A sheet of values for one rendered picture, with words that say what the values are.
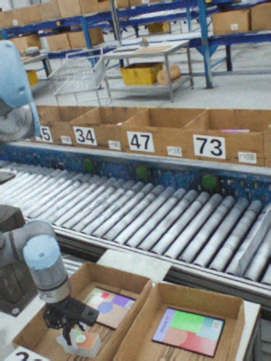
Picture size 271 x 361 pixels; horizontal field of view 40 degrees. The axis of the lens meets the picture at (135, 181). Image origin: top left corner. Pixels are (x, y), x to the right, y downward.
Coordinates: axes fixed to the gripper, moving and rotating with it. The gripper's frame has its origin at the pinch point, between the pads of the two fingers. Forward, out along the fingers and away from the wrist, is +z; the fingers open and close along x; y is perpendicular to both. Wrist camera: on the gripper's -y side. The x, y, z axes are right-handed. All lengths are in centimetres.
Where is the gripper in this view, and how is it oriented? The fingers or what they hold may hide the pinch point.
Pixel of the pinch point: (81, 341)
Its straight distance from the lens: 125.5
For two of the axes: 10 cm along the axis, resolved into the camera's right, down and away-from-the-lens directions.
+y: -9.3, 0.0, 3.7
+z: 1.8, 8.7, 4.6
